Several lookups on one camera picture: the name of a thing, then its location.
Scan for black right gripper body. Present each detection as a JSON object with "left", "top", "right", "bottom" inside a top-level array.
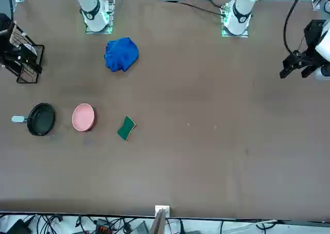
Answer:
[{"left": 0, "top": 30, "right": 43, "bottom": 74}]

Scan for green and yellow sponge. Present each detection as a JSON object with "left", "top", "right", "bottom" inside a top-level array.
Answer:
[{"left": 117, "top": 115, "right": 137, "bottom": 142}]

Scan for black base cable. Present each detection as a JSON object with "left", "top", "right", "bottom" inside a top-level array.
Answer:
[{"left": 164, "top": 0, "right": 224, "bottom": 15}]

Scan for white cable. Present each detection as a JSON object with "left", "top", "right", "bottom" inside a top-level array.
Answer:
[{"left": 255, "top": 220, "right": 278, "bottom": 227}]

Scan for pink bowl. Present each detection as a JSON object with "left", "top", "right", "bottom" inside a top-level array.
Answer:
[{"left": 72, "top": 103, "right": 97, "bottom": 132}]

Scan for black pan grey handle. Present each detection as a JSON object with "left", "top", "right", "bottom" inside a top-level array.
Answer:
[{"left": 11, "top": 103, "right": 56, "bottom": 137}]

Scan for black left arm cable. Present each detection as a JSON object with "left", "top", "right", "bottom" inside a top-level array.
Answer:
[{"left": 283, "top": 0, "right": 309, "bottom": 55}]

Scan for aluminium camera post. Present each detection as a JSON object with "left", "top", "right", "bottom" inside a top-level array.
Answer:
[{"left": 149, "top": 205, "right": 171, "bottom": 234}]

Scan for black power adapter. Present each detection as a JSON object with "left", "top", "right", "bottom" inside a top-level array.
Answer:
[{"left": 6, "top": 218, "right": 32, "bottom": 234}]

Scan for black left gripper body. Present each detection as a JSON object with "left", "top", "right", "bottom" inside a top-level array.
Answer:
[{"left": 303, "top": 19, "right": 326, "bottom": 56}]

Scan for crumpled blue cloth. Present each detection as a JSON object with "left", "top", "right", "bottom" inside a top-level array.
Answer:
[{"left": 104, "top": 37, "right": 140, "bottom": 73}]

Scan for power strip red switches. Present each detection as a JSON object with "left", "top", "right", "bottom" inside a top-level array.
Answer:
[{"left": 94, "top": 220, "right": 112, "bottom": 234}]

